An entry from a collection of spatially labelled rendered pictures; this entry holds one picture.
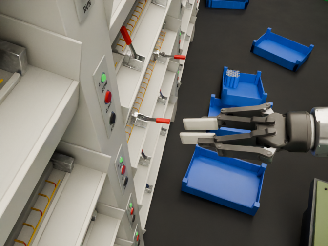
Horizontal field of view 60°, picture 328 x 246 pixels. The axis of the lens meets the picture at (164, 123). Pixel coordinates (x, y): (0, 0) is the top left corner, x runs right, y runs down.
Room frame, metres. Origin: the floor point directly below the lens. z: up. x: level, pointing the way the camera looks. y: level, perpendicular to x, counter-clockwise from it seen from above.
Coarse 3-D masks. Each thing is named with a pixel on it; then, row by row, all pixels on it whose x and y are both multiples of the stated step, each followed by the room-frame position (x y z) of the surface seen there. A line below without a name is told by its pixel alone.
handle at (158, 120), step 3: (144, 117) 0.48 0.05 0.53; (147, 117) 0.48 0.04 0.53; (144, 120) 0.47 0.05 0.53; (147, 120) 0.47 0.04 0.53; (150, 120) 0.47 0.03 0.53; (153, 120) 0.47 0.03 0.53; (156, 120) 0.47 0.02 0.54; (159, 120) 0.47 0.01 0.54; (162, 120) 0.47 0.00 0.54; (165, 120) 0.47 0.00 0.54; (168, 120) 0.46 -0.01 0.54; (165, 123) 0.46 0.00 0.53; (168, 123) 0.46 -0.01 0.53
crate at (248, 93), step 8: (224, 72) 1.23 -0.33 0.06; (224, 80) 1.21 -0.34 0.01; (240, 80) 1.21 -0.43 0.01; (248, 80) 1.20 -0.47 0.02; (256, 80) 1.18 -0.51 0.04; (224, 88) 0.98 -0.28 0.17; (232, 88) 1.12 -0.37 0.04; (240, 88) 1.12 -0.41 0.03; (248, 88) 1.12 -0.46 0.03; (256, 88) 1.13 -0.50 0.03; (224, 96) 0.96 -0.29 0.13; (232, 96) 0.96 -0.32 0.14; (240, 96) 0.95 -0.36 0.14; (248, 96) 1.03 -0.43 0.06; (256, 96) 1.04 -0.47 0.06; (264, 96) 0.93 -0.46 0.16; (232, 104) 0.94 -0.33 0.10; (240, 104) 0.94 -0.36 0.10; (248, 104) 0.93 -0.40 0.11; (256, 104) 0.92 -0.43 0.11
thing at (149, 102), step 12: (168, 24) 0.92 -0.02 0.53; (168, 36) 0.87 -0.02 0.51; (168, 48) 0.81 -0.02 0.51; (168, 60) 0.75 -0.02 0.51; (156, 72) 0.68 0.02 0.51; (144, 84) 0.62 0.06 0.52; (156, 84) 0.63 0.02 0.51; (144, 96) 0.57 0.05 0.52; (156, 96) 0.58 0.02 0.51; (144, 108) 0.53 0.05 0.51; (132, 132) 0.44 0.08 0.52; (144, 132) 0.45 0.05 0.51; (132, 144) 0.41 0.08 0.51; (132, 156) 0.37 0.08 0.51; (132, 168) 0.32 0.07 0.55
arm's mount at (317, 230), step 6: (318, 186) 0.45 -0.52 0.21; (324, 186) 0.45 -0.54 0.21; (318, 192) 0.43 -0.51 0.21; (324, 192) 0.43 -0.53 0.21; (318, 198) 0.41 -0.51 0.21; (324, 198) 0.41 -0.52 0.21; (318, 204) 0.39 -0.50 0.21; (324, 204) 0.39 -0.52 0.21; (318, 210) 0.37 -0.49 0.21; (324, 210) 0.37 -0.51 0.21; (318, 216) 0.35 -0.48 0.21; (324, 216) 0.35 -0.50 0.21; (318, 222) 0.33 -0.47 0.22; (324, 222) 0.33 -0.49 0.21; (318, 228) 0.31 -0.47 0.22; (324, 228) 0.31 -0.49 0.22; (312, 234) 0.30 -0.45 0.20; (318, 234) 0.29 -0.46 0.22; (324, 234) 0.29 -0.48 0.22; (312, 240) 0.28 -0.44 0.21; (318, 240) 0.27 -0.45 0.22; (324, 240) 0.27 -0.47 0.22
